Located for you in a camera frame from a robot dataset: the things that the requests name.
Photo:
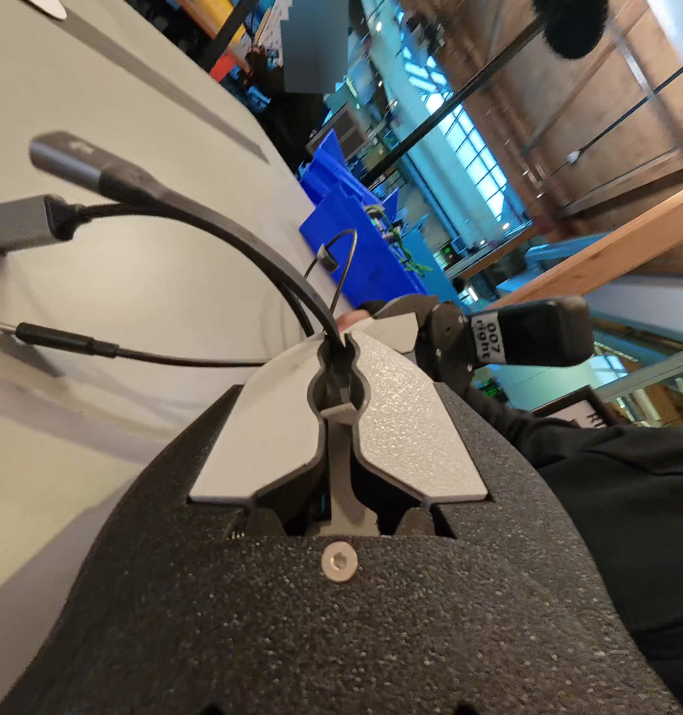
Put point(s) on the blue bin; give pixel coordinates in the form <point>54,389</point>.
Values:
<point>369,279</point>

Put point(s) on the framed picture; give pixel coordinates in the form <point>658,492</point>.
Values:
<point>581,413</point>

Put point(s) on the person's right hand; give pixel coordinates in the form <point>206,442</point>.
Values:
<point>352,321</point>

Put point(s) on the person's right forearm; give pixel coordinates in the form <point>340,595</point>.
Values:
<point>542,435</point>

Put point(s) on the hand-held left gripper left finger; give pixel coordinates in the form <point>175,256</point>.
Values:
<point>257,441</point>

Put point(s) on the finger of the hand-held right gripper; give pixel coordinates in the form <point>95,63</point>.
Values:
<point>408,332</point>
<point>408,304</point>

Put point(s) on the white track spotlight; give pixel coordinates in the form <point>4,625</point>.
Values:
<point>574,157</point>

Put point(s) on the red plastic stool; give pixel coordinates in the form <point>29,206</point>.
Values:
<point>223,67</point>

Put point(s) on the yellow bin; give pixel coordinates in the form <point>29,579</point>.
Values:
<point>229,17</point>

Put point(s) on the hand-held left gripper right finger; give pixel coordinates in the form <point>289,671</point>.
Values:
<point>419,441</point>

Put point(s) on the black stand pole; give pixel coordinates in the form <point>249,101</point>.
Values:
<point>570,28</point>

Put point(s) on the person's torso black jacket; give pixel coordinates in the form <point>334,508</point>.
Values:
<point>643,530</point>

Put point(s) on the wooden column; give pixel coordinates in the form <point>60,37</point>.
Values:
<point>626,234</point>

